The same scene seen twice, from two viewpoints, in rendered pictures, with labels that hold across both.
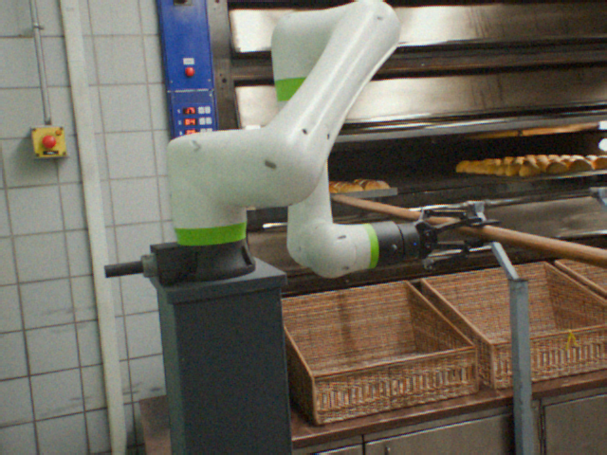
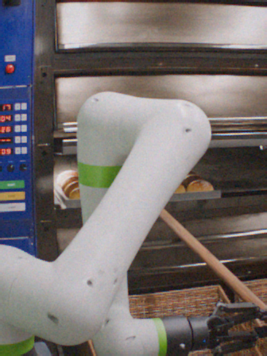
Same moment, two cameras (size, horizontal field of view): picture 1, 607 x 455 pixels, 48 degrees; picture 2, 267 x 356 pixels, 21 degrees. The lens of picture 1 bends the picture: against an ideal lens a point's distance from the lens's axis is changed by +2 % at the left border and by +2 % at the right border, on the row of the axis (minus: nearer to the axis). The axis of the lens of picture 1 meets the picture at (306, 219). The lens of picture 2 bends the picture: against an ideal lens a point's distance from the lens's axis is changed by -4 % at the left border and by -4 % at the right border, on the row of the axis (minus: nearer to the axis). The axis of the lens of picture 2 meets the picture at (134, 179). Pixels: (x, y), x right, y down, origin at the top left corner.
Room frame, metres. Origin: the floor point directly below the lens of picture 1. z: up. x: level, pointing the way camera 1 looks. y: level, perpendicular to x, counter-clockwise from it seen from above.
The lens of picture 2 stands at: (0.01, -0.10, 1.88)
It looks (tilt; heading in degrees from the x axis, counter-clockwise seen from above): 14 degrees down; 1
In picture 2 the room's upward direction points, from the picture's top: 1 degrees clockwise
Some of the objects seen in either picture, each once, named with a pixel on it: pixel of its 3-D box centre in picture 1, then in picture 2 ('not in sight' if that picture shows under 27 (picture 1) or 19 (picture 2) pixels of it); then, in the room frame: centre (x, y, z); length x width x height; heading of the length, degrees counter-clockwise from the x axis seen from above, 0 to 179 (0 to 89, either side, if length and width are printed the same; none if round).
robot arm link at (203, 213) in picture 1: (212, 186); (3, 299); (1.17, 0.16, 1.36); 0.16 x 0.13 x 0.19; 56
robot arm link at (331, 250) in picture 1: (336, 249); (126, 341); (1.34, -0.06, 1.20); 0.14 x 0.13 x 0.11; 107
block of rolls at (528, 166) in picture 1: (530, 164); not in sight; (3.19, -1.08, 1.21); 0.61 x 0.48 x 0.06; 17
